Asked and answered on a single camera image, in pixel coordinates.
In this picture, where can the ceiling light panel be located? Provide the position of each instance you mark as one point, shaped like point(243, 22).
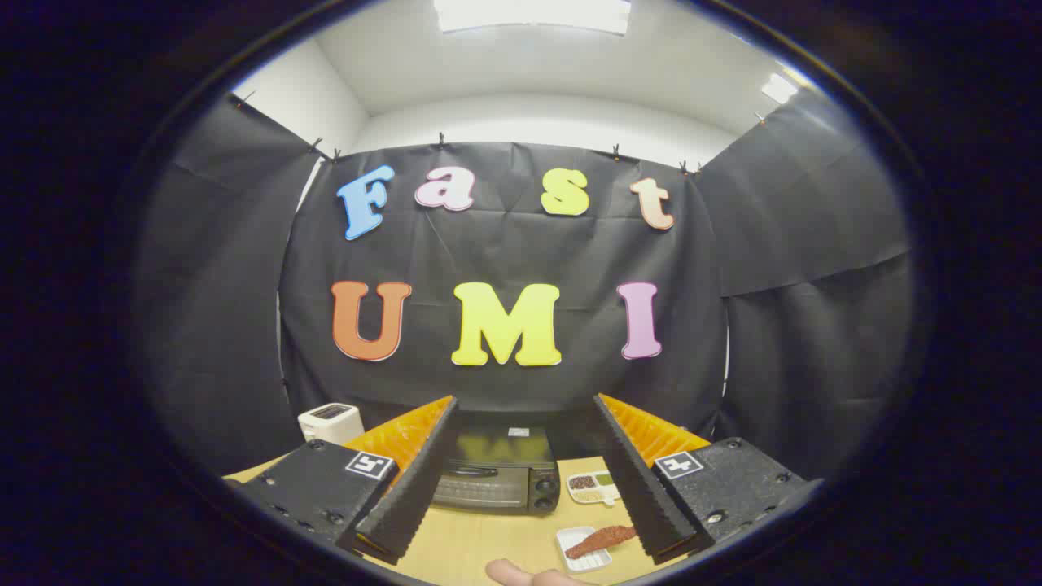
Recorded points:
point(533, 15)

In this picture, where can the brown meat slice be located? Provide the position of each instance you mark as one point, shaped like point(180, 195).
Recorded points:
point(601, 540)

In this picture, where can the black toaster oven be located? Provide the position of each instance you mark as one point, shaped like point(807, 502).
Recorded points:
point(496, 488)

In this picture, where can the white bread toaster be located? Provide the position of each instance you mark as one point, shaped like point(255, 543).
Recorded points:
point(330, 423)

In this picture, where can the white plastic tray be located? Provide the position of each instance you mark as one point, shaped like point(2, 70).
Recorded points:
point(588, 561)

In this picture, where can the black backdrop cloth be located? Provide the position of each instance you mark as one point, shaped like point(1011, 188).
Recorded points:
point(505, 252)

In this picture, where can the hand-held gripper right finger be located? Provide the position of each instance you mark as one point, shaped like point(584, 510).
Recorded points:
point(643, 488)

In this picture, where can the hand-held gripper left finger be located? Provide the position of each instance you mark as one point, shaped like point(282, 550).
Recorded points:
point(411, 488)

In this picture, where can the white divided plate with beans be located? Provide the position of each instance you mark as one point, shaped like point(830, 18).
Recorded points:
point(593, 487)

